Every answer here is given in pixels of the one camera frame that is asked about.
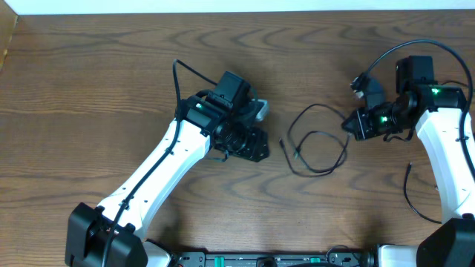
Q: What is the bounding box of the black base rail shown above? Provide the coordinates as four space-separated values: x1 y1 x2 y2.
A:
170 245 380 267

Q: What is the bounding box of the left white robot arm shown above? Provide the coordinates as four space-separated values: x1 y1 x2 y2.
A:
65 72 269 266

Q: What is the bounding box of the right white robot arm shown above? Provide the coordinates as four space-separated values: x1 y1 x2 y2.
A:
341 56 474 266

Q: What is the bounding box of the black USB cable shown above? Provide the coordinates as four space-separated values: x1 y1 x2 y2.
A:
278 103 352 178

